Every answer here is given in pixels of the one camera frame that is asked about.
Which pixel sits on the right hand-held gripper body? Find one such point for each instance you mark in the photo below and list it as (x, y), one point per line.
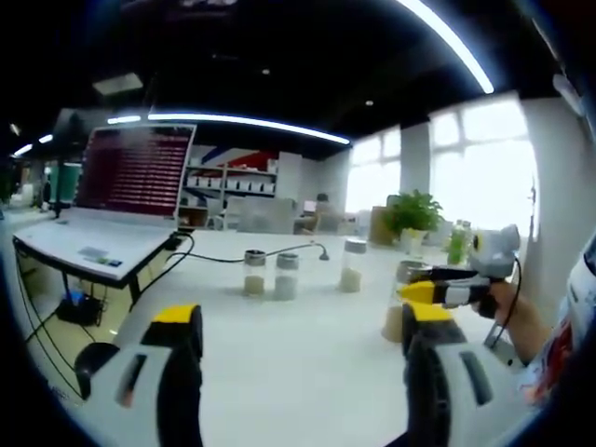
(498, 251)

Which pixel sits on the glass seasoning bottle steel lid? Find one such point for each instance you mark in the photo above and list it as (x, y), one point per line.
(285, 263)
(354, 247)
(254, 258)
(393, 326)

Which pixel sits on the white storage shelf rack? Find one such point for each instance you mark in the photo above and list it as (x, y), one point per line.
(228, 200)

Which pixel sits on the row of white storage bins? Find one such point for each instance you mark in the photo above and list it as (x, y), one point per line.
(233, 185)

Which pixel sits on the green potted plant white pot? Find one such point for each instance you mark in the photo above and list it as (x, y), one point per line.
(414, 209)

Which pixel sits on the white ceiling air conditioner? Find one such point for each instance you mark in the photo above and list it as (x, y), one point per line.
(116, 86)

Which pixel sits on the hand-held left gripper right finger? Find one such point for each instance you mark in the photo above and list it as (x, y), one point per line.
(433, 377)

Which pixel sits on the long ceiling light strip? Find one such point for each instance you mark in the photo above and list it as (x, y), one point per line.
(456, 42)
(256, 123)

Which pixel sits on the brown paper bag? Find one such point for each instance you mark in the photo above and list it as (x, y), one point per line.
(379, 228)

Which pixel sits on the black-framed laptop stand table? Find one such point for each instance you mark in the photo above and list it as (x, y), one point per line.
(135, 286)

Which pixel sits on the short ceiling light strip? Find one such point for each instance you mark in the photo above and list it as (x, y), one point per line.
(123, 119)

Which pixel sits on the white chest-worn device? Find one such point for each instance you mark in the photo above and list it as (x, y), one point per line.
(582, 279)

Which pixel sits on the person's right hand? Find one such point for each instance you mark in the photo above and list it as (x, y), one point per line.
(505, 298)

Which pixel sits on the grey mesh office chair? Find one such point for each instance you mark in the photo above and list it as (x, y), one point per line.
(265, 216)

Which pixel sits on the large bright window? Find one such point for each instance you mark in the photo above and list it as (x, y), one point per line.
(375, 177)
(489, 177)

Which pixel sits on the green drink bottle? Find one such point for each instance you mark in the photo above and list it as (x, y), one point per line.
(458, 244)

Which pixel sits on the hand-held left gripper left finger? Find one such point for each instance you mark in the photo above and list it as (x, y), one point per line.
(179, 372)

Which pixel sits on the white laptop red-text screen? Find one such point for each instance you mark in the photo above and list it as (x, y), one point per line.
(135, 172)

